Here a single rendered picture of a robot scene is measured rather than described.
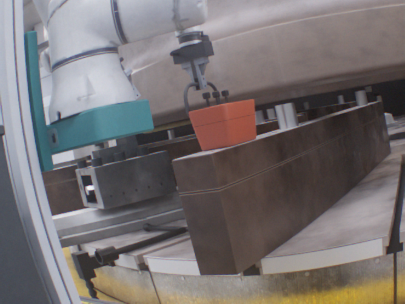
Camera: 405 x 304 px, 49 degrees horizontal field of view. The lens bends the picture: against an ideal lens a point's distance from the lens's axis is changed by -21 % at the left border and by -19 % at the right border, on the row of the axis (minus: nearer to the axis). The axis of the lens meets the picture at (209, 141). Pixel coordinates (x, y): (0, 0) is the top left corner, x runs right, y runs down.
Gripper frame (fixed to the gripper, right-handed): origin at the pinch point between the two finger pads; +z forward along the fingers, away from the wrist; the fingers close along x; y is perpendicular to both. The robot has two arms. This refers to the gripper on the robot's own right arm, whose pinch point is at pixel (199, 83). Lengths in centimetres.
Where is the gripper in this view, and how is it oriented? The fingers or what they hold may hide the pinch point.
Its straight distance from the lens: 174.7
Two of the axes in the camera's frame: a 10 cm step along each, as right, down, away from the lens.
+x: 8.2, -1.6, -5.5
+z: 2.1, 9.8, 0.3
